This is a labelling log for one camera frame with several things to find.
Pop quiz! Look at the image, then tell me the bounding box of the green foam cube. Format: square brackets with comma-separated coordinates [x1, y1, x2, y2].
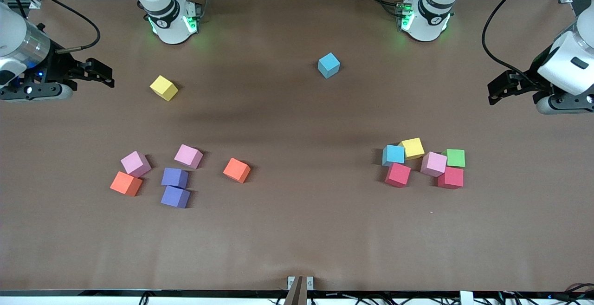
[441, 149, 466, 168]

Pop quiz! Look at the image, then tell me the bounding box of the blue foam cube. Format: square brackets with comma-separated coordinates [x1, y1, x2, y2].
[317, 52, 341, 79]
[382, 144, 406, 167]

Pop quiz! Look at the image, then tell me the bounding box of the pink foam cube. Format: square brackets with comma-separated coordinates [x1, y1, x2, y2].
[420, 151, 448, 178]
[174, 144, 204, 170]
[120, 150, 152, 178]

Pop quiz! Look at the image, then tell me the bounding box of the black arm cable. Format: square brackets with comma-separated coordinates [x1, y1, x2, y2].
[482, 0, 557, 83]
[46, 0, 101, 55]

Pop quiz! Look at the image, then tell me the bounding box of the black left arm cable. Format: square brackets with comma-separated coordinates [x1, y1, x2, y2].
[482, 0, 557, 83]

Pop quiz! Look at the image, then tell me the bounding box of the red foam cube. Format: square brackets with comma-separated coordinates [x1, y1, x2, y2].
[384, 162, 412, 188]
[437, 166, 465, 190]

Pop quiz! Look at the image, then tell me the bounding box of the brown table cover sheet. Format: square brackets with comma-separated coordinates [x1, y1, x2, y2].
[0, 0, 594, 292]

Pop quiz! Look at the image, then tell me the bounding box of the orange foam cube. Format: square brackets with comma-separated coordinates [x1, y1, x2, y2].
[223, 157, 252, 184]
[110, 171, 143, 197]

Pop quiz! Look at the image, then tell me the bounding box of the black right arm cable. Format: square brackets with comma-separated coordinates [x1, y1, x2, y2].
[46, 0, 101, 55]

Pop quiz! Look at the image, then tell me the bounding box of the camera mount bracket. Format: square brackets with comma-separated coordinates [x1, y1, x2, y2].
[284, 275, 315, 305]

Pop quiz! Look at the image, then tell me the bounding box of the purple foam cube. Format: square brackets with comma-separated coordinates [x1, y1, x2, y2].
[161, 167, 189, 189]
[160, 185, 191, 209]

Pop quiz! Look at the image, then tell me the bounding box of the yellow foam cube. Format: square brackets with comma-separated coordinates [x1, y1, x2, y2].
[398, 137, 426, 160]
[149, 75, 179, 102]

